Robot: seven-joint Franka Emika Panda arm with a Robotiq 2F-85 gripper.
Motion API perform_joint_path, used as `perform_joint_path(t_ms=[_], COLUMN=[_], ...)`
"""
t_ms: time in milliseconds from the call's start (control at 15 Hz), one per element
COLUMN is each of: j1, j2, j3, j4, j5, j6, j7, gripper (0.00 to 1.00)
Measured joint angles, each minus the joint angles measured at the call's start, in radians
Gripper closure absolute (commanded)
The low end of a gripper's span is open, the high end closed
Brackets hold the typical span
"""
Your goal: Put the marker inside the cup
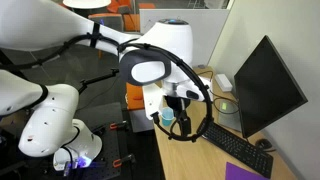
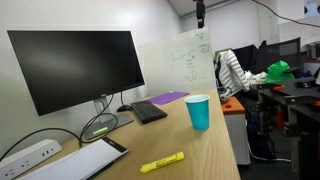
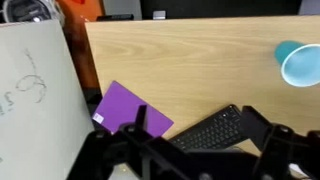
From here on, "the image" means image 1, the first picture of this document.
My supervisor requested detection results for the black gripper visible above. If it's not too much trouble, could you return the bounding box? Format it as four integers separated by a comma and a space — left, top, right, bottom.
164, 94, 193, 136

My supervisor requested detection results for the small blue cup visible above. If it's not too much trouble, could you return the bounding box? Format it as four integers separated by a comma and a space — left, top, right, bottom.
160, 106, 175, 127

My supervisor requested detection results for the grey cabinet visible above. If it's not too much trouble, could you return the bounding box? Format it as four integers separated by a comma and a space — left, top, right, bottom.
128, 109, 155, 133

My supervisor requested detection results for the orange box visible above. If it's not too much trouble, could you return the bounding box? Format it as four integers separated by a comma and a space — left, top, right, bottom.
125, 82, 146, 111

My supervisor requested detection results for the white cardboard box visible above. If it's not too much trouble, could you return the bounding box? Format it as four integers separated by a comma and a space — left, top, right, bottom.
214, 73, 234, 93

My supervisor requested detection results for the black keyboard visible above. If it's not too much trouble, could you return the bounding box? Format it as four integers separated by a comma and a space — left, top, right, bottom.
196, 120, 275, 180

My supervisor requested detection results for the purple paper sheet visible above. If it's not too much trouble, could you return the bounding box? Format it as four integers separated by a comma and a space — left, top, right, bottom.
225, 161, 270, 180

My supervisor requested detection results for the black computer mouse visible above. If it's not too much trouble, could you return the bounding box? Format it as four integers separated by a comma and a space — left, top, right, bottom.
254, 137, 277, 152

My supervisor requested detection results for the black computer monitor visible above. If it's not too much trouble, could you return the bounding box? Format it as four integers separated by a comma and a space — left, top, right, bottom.
233, 34, 309, 140

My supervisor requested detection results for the black articulated rod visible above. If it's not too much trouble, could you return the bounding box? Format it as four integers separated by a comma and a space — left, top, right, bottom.
78, 67, 121, 95

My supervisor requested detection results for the orange chair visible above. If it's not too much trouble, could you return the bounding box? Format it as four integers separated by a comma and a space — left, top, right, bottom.
107, 0, 134, 14
88, 12, 142, 33

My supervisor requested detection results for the round white table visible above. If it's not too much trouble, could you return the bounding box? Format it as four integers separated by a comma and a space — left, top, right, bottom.
62, 0, 112, 10

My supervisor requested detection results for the black cable bundle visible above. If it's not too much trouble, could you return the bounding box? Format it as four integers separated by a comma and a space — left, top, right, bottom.
0, 31, 215, 144

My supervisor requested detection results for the white mounting bracket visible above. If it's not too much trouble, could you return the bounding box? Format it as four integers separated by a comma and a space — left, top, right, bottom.
142, 83, 165, 122

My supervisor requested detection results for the thin black cable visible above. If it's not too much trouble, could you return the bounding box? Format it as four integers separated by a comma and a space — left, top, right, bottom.
197, 69, 240, 115

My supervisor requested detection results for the orange handled clamp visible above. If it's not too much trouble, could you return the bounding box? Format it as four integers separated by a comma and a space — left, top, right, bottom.
112, 153, 136, 169
109, 121, 130, 131

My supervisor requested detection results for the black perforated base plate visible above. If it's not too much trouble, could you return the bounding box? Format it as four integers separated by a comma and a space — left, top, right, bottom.
39, 123, 124, 180

